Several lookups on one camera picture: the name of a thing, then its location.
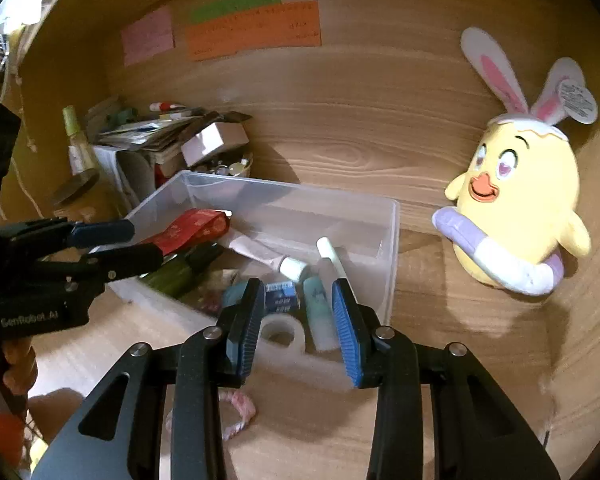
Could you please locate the clear plastic storage bin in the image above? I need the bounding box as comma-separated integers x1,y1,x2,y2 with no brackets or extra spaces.
107,170,401,393

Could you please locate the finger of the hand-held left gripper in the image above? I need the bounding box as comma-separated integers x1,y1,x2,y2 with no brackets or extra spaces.
0,217,136,261
30,243,164,286

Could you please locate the white squeeze tube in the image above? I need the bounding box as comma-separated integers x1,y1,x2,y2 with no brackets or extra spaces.
228,236,311,281

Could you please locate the red paper envelope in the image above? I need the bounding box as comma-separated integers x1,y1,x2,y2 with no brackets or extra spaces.
140,208,231,256

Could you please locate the yellow green bottle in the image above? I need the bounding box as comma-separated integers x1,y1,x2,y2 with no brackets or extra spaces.
62,105,93,176

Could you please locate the pink sticky note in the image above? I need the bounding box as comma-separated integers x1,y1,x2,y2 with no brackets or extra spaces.
121,7,175,67

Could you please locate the dark blue small box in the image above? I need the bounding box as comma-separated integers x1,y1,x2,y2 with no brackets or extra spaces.
264,281,301,311

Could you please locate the dark bottle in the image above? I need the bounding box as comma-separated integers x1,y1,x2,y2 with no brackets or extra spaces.
140,244,226,298

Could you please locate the pink white hair scrunchie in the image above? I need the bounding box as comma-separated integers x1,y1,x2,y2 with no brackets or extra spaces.
165,389,257,442

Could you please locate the mint green tube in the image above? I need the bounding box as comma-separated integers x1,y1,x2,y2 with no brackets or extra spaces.
316,236,348,281
302,276,338,351

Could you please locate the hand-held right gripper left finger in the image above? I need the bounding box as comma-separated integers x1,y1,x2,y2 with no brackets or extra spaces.
30,277,266,480

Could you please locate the white pink cardboard box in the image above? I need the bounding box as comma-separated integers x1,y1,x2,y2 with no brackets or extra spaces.
180,121,251,167

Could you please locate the green sticky note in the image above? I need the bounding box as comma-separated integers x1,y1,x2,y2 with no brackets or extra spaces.
189,0,282,23

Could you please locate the person's left hand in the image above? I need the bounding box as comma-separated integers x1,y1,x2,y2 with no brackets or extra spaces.
2,334,38,401

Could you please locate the white tape ring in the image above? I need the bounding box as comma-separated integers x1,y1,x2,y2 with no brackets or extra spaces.
257,310,308,356

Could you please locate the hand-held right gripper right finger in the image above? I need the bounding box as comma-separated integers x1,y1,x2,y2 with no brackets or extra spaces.
330,279,561,480

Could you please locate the yellow chick plush toy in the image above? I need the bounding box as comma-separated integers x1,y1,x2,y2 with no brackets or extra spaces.
431,27,598,296

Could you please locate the orange sticky note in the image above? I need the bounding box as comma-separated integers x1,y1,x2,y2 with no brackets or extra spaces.
184,1,322,61

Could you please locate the stack of books and papers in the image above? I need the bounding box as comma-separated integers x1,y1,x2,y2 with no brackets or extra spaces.
87,95,253,208

